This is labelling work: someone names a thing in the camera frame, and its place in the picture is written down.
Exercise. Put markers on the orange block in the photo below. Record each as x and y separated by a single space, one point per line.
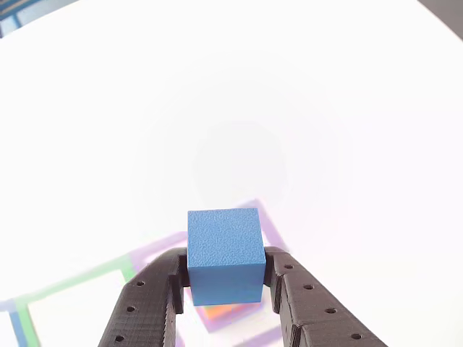
218 312

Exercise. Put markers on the small blue cube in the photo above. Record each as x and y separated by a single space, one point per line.
224 253

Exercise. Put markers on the green tape square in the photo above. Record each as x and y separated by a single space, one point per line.
108 265

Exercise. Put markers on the large purple block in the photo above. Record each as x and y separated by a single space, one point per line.
246 311

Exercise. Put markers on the purple tape square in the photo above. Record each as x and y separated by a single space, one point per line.
275 231

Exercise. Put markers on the blue tape square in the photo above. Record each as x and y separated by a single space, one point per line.
20 329

